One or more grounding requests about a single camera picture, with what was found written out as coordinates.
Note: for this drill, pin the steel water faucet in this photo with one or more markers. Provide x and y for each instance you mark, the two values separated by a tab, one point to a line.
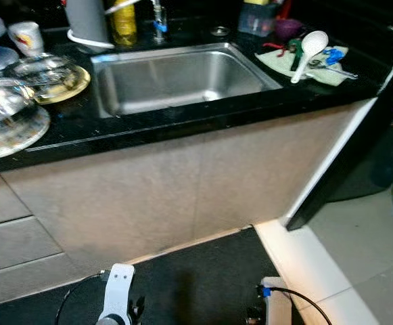
158	24

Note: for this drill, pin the black counter side panel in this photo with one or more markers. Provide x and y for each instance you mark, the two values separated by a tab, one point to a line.
358	156

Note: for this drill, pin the green kitchen tool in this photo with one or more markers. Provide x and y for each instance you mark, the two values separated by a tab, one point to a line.
295	49

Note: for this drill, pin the white printed cup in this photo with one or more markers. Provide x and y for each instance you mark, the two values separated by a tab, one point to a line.
26	37

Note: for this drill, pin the round metal counter cap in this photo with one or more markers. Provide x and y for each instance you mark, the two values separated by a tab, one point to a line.
220	30

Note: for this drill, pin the red kitchen tool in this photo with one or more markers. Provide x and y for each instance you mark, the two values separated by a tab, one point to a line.
275	47

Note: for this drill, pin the wide steel bowl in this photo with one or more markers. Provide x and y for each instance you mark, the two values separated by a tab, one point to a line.
3	108

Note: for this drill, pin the slim metal utensil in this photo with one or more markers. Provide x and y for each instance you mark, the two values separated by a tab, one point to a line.
345	73

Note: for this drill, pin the grey cylindrical appliance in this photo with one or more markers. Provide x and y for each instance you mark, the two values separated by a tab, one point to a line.
86	20

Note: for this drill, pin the floral round plate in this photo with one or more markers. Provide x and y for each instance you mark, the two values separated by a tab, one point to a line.
27	139

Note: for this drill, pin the purple bowl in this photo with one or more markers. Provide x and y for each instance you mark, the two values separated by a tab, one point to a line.
289	28

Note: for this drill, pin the stainless steel sink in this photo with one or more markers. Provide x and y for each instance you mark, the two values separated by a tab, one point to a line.
182	78

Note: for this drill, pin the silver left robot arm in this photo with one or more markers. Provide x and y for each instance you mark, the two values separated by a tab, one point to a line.
107	321

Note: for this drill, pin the red orange packet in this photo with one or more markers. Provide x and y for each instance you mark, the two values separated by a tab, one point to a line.
285	8

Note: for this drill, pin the yellow round plate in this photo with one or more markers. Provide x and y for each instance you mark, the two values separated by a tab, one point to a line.
78	88

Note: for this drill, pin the yellow cooking oil bottle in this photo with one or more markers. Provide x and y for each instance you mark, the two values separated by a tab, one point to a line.
124	27

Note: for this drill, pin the clear glass bowl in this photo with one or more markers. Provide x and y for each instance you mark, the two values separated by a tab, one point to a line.
44	71

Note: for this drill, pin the clear plastic container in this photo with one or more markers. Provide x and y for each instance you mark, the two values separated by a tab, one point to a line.
256	20

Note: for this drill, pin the pale green cloth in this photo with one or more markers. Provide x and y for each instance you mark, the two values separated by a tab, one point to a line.
270	64

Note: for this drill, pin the blue kitchen tool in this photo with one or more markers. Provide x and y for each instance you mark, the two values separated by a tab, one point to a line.
333	55

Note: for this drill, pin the grey kitchen base cabinet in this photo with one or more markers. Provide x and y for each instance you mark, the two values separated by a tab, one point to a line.
182	183

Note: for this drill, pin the white rice spoon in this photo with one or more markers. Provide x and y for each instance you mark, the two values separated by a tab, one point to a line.
314	44

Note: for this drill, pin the black floor mat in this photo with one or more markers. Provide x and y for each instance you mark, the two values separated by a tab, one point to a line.
196	284

